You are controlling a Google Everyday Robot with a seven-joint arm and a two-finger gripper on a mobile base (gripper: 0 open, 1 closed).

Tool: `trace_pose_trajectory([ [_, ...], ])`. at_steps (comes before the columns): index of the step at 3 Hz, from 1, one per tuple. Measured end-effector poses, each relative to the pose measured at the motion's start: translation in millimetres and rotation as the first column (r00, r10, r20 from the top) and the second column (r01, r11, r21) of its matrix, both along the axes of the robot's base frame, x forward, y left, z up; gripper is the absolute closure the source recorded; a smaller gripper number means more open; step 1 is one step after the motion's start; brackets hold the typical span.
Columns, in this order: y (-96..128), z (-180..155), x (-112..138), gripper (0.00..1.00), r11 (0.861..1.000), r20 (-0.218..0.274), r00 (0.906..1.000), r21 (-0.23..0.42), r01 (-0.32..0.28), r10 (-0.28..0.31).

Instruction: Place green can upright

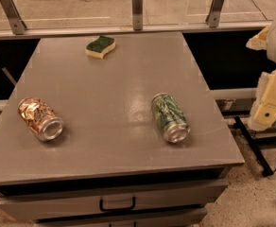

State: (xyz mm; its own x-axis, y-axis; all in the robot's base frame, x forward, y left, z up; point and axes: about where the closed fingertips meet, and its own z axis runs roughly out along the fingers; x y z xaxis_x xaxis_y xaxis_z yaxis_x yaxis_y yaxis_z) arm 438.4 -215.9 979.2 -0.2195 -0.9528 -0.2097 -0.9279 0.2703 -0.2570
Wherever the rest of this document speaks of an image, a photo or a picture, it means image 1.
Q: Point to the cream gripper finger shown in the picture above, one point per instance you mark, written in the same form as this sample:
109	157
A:
259	41
263	110

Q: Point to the green drink can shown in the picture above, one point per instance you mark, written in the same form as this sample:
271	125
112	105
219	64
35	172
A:
169	118

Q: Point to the crushed gold drink can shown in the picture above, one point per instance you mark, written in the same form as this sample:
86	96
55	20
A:
41	119

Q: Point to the black metal stand leg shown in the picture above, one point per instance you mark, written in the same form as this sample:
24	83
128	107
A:
254	144

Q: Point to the green and yellow sponge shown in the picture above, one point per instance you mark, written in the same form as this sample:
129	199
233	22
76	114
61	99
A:
100	47

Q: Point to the grey drawer cabinet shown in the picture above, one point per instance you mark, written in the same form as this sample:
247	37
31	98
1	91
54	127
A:
110	146

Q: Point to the right metal railing bracket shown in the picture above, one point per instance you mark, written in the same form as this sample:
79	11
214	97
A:
213	16

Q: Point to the metal railing bracket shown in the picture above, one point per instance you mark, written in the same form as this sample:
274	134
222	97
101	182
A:
16	23
137	14
213	16

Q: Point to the middle metal railing bracket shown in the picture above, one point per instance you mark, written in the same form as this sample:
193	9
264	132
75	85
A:
137	14

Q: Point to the black lower drawer handle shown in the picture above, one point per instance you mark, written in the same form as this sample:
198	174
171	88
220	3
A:
123	224

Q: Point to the black drawer handle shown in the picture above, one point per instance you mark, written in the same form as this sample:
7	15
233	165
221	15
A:
117	205
123	224

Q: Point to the black upper drawer handle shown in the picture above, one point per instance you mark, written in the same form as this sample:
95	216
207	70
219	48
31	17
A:
117	205

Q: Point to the left metal railing bracket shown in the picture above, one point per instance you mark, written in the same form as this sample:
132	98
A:
16	23

